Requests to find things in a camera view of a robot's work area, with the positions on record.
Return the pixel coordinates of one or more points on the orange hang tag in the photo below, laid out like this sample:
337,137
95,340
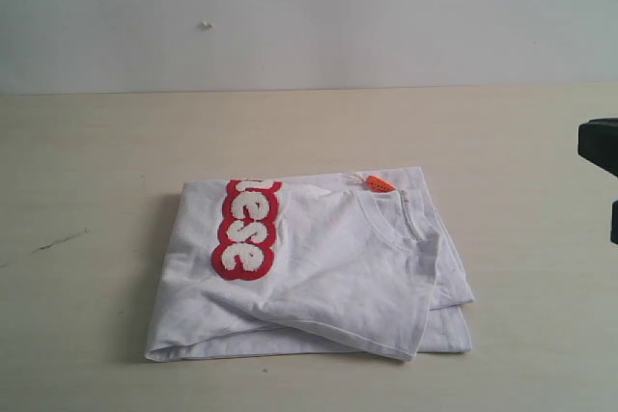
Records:
378,185

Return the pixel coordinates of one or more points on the white wall plug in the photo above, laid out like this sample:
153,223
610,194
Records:
206,24

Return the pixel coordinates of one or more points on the white t-shirt red lettering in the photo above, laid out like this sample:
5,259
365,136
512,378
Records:
311,264

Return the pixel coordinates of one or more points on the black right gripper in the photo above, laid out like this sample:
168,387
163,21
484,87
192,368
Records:
597,143

